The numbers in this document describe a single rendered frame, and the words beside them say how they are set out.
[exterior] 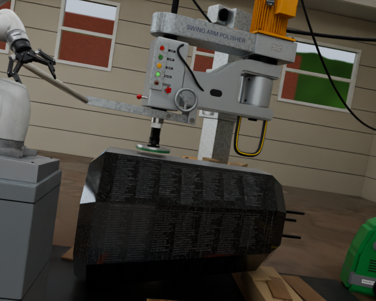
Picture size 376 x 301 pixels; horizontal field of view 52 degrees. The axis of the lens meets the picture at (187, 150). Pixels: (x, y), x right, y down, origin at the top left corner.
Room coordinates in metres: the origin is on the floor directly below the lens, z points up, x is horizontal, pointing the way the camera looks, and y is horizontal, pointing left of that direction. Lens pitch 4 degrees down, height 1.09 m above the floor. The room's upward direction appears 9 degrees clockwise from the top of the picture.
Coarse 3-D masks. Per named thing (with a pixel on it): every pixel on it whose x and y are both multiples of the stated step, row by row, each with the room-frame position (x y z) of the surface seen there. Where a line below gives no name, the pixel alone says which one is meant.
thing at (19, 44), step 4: (16, 44) 1.65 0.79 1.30; (20, 44) 1.65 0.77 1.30; (24, 44) 1.65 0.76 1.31; (28, 44) 1.67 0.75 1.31; (16, 48) 1.64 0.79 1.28; (20, 48) 1.65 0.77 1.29; (24, 48) 1.66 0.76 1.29; (28, 48) 1.67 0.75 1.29; (16, 52) 1.65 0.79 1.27; (20, 52) 1.66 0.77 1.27; (24, 52) 1.66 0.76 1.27; (32, 52) 1.67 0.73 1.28; (16, 56) 1.64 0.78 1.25; (24, 56) 1.65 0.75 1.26; (28, 56) 1.65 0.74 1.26; (24, 60) 1.64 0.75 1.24; (28, 60) 1.65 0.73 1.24; (32, 60) 1.66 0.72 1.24
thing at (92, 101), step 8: (88, 96) 2.24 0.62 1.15; (88, 104) 2.24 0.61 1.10; (96, 104) 2.26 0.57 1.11; (104, 104) 2.27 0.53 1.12; (112, 104) 2.29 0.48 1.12; (120, 104) 2.30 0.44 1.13; (128, 104) 2.32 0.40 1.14; (136, 112) 2.33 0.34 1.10; (144, 112) 2.35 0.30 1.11; (152, 112) 2.36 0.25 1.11; (160, 112) 2.38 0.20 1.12; (168, 112) 2.40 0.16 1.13; (176, 120) 2.41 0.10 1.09; (184, 120) 2.43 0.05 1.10; (192, 120) 2.41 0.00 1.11
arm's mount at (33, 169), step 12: (0, 156) 1.31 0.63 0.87; (24, 156) 1.45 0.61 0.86; (36, 156) 1.54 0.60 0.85; (0, 168) 1.28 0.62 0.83; (12, 168) 1.29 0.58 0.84; (24, 168) 1.29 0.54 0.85; (36, 168) 1.30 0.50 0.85; (48, 168) 1.45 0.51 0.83; (24, 180) 1.29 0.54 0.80; (36, 180) 1.30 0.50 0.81
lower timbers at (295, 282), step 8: (240, 272) 2.68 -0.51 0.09; (240, 280) 2.56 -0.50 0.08; (288, 280) 2.71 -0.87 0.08; (296, 280) 2.73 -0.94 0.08; (240, 288) 2.53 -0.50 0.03; (296, 288) 2.57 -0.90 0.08; (304, 288) 2.60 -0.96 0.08; (312, 288) 2.62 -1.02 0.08; (248, 296) 2.34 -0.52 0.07; (304, 296) 2.46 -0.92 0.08; (312, 296) 2.48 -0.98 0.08; (320, 296) 2.51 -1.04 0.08
